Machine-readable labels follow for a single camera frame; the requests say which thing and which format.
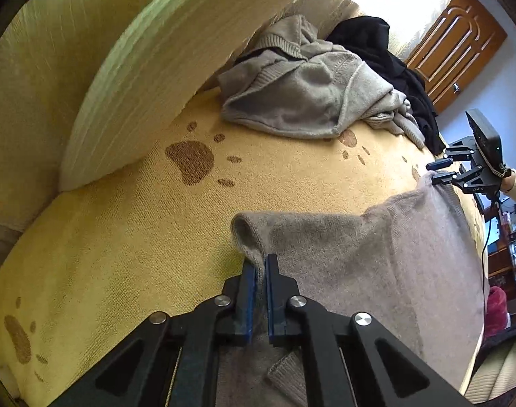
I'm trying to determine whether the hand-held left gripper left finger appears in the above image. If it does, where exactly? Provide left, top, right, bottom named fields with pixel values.
left=50, top=258, right=259, bottom=407

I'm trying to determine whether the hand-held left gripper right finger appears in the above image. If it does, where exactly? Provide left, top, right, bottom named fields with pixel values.
left=264, top=253, right=471, bottom=407

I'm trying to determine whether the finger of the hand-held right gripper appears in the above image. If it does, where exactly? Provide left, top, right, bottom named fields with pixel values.
left=430, top=162, right=484, bottom=186
left=426, top=136, right=476, bottom=171

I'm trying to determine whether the taupe knit sweater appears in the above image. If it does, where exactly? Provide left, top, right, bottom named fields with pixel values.
left=218, top=176, right=490, bottom=407

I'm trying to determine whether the brown wooden panel door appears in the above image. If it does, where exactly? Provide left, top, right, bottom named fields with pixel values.
left=404, top=0, right=508, bottom=115

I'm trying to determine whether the black garment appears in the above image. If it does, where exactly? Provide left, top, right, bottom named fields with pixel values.
left=326, top=16, right=441, bottom=157

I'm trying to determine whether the pink soft item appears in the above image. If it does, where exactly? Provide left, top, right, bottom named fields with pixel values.
left=484, top=286, right=511, bottom=340

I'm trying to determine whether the yellow paw print blanket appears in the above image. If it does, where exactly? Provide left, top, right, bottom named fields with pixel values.
left=0, top=87, right=488, bottom=407

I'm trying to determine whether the grey-brown crumpled cardigan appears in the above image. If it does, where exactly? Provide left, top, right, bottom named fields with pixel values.
left=218, top=14, right=426, bottom=148

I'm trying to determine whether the thin gripper cable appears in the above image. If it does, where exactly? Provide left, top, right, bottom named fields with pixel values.
left=480, top=193, right=502, bottom=293

